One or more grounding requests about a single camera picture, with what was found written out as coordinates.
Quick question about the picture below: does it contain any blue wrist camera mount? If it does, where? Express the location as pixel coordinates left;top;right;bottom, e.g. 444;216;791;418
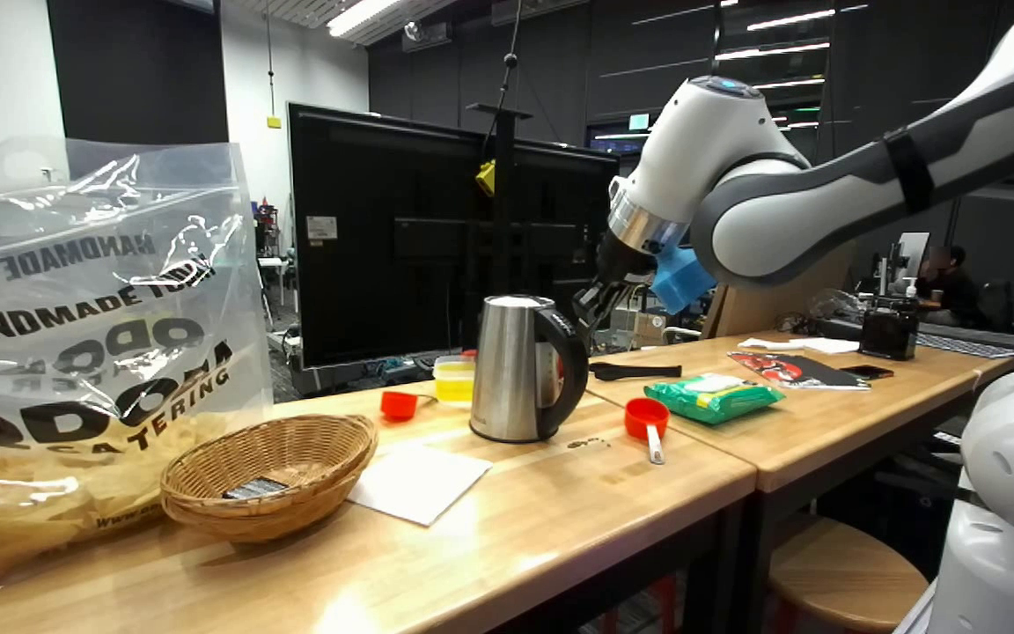
647;238;722;321

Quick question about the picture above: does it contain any small red measuring cup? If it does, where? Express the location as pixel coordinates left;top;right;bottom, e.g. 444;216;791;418
376;389;422;431

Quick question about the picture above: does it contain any small packet in basket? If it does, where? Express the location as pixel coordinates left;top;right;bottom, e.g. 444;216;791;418
223;474;295;508

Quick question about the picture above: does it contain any black box device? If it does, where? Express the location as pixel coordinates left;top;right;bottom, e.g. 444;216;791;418
855;296;924;362

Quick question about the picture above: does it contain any large black monitor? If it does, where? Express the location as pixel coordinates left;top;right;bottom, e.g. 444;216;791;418
286;103;625;373

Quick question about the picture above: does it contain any stainless steel electric kettle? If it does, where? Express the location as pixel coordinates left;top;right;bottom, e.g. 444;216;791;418
464;293;590;449

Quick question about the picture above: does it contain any round wooden stool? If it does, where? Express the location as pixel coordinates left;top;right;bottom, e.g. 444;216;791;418
765;516;934;634

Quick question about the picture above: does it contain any yellow tag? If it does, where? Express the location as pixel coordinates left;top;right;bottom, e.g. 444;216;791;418
470;157;498;202

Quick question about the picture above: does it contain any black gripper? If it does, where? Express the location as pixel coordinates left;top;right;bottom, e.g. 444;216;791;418
571;227;660;344

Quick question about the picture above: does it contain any red measuring cup with handle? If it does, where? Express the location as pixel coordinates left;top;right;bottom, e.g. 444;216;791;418
618;395;677;469

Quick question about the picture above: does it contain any white paper stack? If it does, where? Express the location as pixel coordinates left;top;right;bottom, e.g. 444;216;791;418
740;334;861;359

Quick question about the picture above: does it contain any ceiling light strip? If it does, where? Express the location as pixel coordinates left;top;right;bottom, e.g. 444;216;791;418
325;0;407;42

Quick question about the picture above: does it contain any black vertical stand pole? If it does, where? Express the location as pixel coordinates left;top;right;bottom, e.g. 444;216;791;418
464;0;534;303

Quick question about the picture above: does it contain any red and black magazine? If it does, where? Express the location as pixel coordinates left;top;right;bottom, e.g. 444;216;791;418
731;349;875;395

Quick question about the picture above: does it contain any woven wicker basket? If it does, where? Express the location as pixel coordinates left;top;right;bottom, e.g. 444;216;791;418
156;414;381;550

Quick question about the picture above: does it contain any yellow plastic container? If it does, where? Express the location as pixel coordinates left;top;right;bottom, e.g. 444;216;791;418
430;354;478;410

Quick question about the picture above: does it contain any brown cardboard box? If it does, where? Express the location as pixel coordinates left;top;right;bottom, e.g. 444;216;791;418
700;241;861;343

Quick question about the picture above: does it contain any seated person in background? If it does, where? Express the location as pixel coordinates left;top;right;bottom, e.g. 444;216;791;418
914;241;985;332

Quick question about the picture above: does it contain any clear printed plastic bag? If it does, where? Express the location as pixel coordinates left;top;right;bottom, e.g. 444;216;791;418
0;137;279;598

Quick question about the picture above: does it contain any white paper sheet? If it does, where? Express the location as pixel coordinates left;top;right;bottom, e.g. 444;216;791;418
346;440;497;532

